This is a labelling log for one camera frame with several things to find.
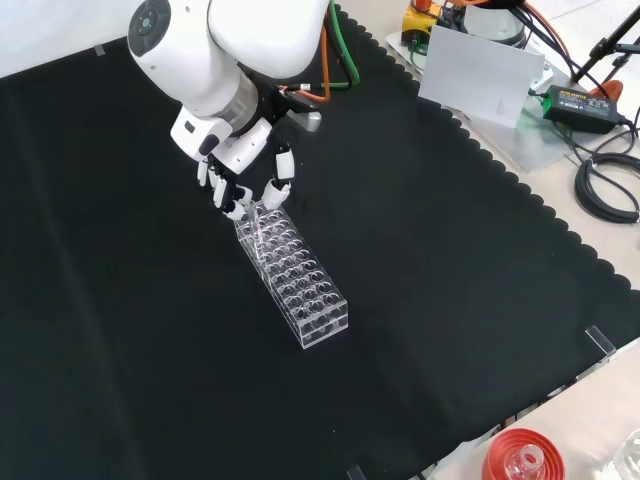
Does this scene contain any pale board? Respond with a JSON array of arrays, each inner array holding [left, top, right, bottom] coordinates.
[[417, 24, 546, 129]]

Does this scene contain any black bench cloth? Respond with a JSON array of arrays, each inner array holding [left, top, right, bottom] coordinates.
[[0, 3, 640, 480]]

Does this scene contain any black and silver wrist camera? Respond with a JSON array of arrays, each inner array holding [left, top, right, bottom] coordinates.
[[255, 81, 324, 134]]

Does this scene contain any clear glass flask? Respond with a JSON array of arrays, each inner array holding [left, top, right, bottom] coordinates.
[[504, 443, 546, 480]]

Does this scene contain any clear glass test tube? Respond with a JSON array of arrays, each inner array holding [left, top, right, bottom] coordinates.
[[244, 199, 267, 262]]

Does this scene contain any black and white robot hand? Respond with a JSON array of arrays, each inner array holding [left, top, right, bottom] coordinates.
[[169, 107, 298, 222]]

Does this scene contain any green cable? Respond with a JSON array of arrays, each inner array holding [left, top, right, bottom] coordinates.
[[327, 0, 361, 92]]

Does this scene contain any clear glass vessel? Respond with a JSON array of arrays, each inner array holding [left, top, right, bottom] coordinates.
[[612, 432, 640, 480]]

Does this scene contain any clear acrylic test tube rack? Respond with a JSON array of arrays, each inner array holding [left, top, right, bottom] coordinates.
[[233, 204, 350, 350]]

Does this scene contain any red ribbed round funnel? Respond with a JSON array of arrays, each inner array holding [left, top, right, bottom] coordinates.
[[482, 427, 567, 480]]

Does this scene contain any orange cable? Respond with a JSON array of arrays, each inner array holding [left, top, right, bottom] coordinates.
[[299, 22, 335, 103]]

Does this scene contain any black power adapter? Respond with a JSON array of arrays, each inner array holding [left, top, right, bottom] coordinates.
[[542, 84, 629, 135]]

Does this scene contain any orange clamp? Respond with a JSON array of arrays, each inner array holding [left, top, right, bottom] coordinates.
[[587, 78, 625, 104]]

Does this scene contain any black tripod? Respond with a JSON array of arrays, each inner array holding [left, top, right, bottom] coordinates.
[[572, 4, 640, 84]]

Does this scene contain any black adapter cable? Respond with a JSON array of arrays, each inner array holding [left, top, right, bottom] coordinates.
[[563, 117, 640, 169]]

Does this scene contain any coiled black cable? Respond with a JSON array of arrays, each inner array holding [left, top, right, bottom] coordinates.
[[573, 152, 640, 224]]

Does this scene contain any yellow stop button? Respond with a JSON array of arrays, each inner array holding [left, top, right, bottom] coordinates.
[[402, 0, 445, 52]]

